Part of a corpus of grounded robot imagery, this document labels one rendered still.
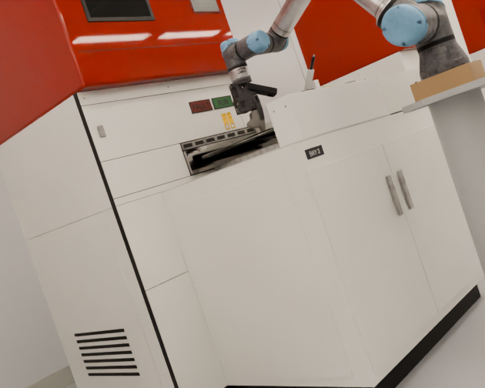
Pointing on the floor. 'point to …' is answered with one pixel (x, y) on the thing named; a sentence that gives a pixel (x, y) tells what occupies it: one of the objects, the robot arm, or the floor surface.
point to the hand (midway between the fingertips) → (264, 129)
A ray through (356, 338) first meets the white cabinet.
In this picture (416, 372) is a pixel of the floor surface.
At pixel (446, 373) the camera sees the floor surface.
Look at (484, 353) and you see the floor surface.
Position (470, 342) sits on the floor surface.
